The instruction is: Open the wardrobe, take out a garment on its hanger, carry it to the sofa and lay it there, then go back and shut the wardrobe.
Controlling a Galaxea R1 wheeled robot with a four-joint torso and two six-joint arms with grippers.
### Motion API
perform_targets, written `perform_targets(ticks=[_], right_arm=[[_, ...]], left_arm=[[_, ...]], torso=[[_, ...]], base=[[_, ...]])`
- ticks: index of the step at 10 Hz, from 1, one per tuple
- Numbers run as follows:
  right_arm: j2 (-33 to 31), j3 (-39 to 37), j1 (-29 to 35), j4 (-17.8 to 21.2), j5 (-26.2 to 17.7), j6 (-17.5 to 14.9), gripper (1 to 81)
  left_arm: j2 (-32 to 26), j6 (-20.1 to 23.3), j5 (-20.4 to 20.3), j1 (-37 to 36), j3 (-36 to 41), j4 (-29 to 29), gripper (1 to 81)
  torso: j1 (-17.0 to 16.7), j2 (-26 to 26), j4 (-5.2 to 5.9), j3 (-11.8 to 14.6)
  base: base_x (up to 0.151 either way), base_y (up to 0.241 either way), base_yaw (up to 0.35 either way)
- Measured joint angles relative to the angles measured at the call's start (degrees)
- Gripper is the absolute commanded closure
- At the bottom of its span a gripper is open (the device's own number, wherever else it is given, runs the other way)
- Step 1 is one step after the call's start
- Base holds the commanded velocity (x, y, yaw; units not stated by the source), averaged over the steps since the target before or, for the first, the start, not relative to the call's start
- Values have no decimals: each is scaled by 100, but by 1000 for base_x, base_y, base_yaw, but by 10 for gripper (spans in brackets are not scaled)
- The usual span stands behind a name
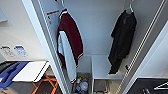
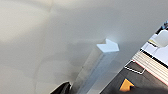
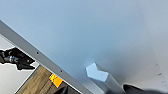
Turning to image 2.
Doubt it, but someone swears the white bin lid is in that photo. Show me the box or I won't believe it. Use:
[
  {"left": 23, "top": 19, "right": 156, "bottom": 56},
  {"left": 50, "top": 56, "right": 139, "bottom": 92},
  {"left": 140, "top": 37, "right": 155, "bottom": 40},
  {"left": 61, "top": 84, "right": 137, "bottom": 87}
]
[{"left": 153, "top": 29, "right": 168, "bottom": 48}]

